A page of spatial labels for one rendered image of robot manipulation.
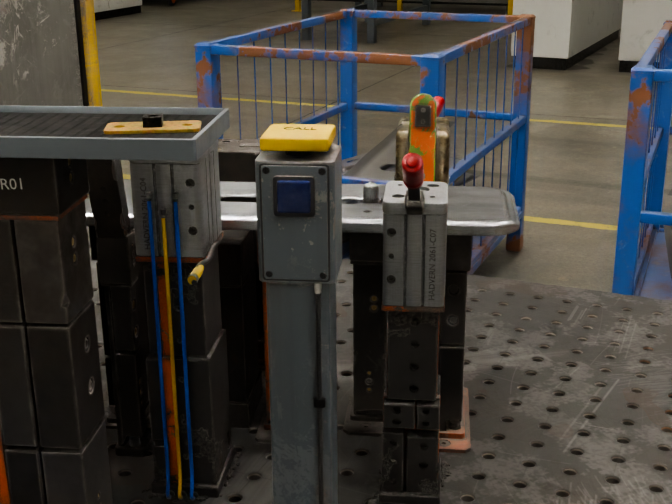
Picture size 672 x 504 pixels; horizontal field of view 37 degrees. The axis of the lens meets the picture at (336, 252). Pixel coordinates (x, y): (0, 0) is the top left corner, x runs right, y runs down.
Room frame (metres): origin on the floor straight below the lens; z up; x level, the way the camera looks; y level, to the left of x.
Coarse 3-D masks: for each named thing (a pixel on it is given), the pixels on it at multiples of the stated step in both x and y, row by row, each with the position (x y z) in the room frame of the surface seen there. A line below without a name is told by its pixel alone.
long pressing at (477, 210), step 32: (128, 192) 1.24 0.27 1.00; (224, 192) 1.24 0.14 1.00; (352, 192) 1.24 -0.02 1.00; (384, 192) 1.23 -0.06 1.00; (448, 192) 1.23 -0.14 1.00; (480, 192) 1.23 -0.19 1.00; (224, 224) 1.12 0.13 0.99; (256, 224) 1.12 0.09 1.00; (352, 224) 1.10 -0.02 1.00; (448, 224) 1.09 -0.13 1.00; (480, 224) 1.09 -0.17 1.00; (512, 224) 1.10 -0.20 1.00
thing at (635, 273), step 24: (648, 48) 2.97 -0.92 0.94; (648, 72) 2.56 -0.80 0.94; (648, 96) 2.56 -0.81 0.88; (648, 120) 2.56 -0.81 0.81; (648, 144) 3.36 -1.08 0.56; (624, 168) 2.58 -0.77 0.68; (648, 168) 3.07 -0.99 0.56; (624, 192) 2.57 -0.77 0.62; (648, 192) 3.64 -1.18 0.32; (624, 216) 2.57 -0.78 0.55; (648, 216) 2.55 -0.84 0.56; (624, 240) 2.57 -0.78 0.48; (648, 240) 3.44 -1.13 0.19; (624, 264) 2.57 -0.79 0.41; (648, 264) 3.26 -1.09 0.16; (624, 288) 2.57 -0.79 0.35; (648, 288) 3.03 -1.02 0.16
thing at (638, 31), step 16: (624, 0) 8.48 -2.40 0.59; (640, 0) 8.42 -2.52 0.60; (656, 0) 8.38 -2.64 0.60; (624, 16) 8.47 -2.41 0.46; (640, 16) 8.42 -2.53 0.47; (656, 16) 8.37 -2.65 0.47; (624, 32) 8.46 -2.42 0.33; (640, 32) 8.42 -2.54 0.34; (656, 32) 8.37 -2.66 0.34; (624, 48) 8.46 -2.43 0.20; (640, 48) 8.41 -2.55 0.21; (624, 64) 8.48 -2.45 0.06; (656, 64) 8.39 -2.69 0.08
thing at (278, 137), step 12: (276, 132) 0.86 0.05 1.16; (288, 132) 0.86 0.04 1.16; (300, 132) 0.86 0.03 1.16; (312, 132) 0.86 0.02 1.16; (324, 132) 0.86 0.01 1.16; (264, 144) 0.84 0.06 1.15; (276, 144) 0.84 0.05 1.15; (288, 144) 0.84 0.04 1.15; (300, 144) 0.84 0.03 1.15; (312, 144) 0.84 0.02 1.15; (324, 144) 0.84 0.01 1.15
